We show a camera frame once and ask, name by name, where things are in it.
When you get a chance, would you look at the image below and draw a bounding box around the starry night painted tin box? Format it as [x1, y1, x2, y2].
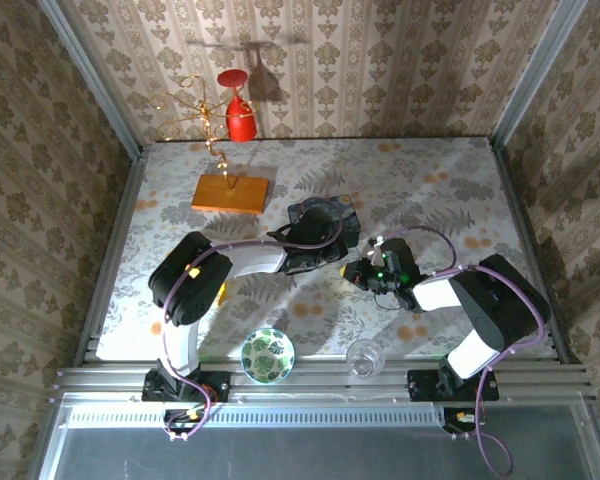
[287, 194, 362, 251]

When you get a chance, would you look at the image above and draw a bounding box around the clear drinking glass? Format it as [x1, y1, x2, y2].
[345, 338, 386, 380]

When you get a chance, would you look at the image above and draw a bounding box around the floral patterned tablecloth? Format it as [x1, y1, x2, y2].
[95, 138, 556, 360]

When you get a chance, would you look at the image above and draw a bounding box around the green leaf pattern bowl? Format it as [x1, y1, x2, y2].
[240, 328, 296, 385]

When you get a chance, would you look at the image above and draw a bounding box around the red wine glass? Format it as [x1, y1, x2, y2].
[216, 68, 258, 144]

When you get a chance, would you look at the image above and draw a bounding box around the black controller board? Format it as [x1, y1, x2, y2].
[442, 407, 484, 435]
[163, 407, 207, 435]

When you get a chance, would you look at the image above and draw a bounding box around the grey metal panel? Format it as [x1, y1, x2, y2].
[39, 394, 600, 480]

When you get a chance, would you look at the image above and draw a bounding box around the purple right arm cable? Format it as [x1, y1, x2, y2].
[372, 225, 549, 479]

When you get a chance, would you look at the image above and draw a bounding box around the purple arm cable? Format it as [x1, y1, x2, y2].
[162, 197, 345, 441]
[372, 225, 549, 479]

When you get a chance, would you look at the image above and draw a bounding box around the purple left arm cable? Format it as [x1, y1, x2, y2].
[162, 197, 345, 441]

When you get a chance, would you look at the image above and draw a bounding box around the gold wire stand wooden base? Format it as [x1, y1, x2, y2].
[152, 74, 271, 217]

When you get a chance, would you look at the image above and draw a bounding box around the aluminium front frame rail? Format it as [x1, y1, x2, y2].
[54, 357, 594, 404]

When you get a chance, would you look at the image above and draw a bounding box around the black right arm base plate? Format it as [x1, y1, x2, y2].
[407, 368, 500, 404]

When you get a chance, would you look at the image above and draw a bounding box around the aluminium side frame rail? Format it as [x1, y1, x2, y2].
[74, 144, 149, 366]
[489, 137, 581, 364]

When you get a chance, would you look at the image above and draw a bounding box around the white slotted cable duct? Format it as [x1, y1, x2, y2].
[62, 403, 449, 430]

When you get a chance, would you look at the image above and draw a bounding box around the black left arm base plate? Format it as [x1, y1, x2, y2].
[140, 368, 231, 404]

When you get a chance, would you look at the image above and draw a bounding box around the aluminium corner post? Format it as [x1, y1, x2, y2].
[38, 0, 142, 159]
[492, 0, 589, 146]

